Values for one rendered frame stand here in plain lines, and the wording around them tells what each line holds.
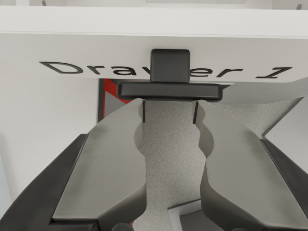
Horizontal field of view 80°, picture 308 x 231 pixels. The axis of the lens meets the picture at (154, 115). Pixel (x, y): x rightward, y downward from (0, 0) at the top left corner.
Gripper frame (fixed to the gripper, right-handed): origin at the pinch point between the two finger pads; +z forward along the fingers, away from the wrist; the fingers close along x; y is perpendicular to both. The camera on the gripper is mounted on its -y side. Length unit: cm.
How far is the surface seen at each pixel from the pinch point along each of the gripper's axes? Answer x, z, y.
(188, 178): 17, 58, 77
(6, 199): -22.2, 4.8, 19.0
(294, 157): 72, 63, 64
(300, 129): 75, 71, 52
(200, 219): 21, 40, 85
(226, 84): 18.3, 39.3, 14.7
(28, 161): -20.0, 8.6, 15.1
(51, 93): -17.0, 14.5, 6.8
